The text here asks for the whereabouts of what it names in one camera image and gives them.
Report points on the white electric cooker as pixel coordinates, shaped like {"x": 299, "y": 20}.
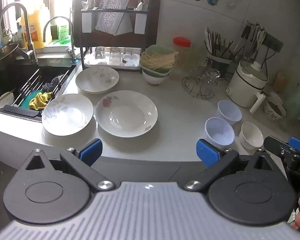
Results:
{"x": 242, "y": 90}

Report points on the sink drain rack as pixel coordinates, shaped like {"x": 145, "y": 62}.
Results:
{"x": 31, "y": 80}

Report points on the purple scrubbing brush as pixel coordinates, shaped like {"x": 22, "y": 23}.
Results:
{"x": 52, "y": 83}

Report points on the yellow cloth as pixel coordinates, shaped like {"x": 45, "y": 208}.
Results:
{"x": 40, "y": 101}

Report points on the bundle of chopsticks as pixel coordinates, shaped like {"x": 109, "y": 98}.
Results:
{"x": 216, "y": 45}

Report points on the small white ceramic bowl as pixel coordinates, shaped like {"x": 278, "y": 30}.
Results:
{"x": 251, "y": 135}

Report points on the clear glass cup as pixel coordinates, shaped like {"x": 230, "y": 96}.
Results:
{"x": 202, "y": 66}
{"x": 211, "y": 76}

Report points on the hanging kitchen tools on rail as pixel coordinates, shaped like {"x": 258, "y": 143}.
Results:
{"x": 275, "y": 42}

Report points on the white drip tray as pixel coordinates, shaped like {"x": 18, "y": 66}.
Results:
{"x": 115, "y": 64}

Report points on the slim chrome faucet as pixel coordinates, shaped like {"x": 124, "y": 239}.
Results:
{"x": 72, "y": 42}

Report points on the yellowish container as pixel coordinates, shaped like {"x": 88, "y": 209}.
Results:
{"x": 281, "y": 80}

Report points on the large white ceramic bowl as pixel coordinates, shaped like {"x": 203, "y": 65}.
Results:
{"x": 155, "y": 80}

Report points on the dark metal dish rack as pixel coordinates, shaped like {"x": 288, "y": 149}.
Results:
{"x": 145, "y": 40}

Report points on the white plate with grey leaves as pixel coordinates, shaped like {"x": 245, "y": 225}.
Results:
{"x": 67, "y": 115}

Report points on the white plate with faint flowers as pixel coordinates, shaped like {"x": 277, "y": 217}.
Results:
{"x": 95, "y": 80}

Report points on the bundle of dried noodles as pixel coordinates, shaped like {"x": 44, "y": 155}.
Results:
{"x": 160, "y": 60}

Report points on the white utensil caddy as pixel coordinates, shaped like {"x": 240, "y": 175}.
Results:
{"x": 87, "y": 21}
{"x": 140, "y": 22}

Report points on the black kitchen sink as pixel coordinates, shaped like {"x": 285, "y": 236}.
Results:
{"x": 5, "y": 80}

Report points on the clear jar with red lid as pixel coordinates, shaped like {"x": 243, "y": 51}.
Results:
{"x": 182, "y": 42}

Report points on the pale blue plastic bowl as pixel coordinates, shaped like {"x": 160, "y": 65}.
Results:
{"x": 230, "y": 110}
{"x": 220, "y": 132}

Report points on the green bottle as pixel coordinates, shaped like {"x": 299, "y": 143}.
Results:
{"x": 64, "y": 33}

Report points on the white plate with red flowers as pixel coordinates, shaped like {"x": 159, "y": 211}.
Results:
{"x": 126, "y": 115}

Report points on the white dish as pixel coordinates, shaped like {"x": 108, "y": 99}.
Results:
{"x": 5, "y": 100}

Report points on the patterned ceramic mug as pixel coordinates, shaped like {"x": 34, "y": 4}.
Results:
{"x": 273, "y": 110}

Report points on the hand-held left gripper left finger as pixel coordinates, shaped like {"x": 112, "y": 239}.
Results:
{"x": 91, "y": 152}

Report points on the patterned cutting board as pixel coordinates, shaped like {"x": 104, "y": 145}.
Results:
{"x": 110, "y": 15}

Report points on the pale green pitcher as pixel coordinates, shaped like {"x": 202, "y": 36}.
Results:
{"x": 297, "y": 102}

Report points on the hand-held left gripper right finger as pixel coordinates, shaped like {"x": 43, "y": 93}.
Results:
{"x": 207, "y": 153}

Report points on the black hanging utensil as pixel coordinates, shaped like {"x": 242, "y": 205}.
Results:
{"x": 245, "y": 33}

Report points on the clear drinking glass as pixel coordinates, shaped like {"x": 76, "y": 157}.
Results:
{"x": 128, "y": 54}
{"x": 99, "y": 53}
{"x": 114, "y": 53}

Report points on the hanging scissors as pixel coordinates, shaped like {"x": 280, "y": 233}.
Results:
{"x": 261, "y": 36}

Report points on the steel pot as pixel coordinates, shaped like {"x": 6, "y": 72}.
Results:
{"x": 2, "y": 53}

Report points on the green colander basket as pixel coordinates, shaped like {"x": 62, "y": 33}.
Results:
{"x": 156, "y": 74}

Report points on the yellow oil bottle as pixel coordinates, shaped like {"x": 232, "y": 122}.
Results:
{"x": 40, "y": 25}

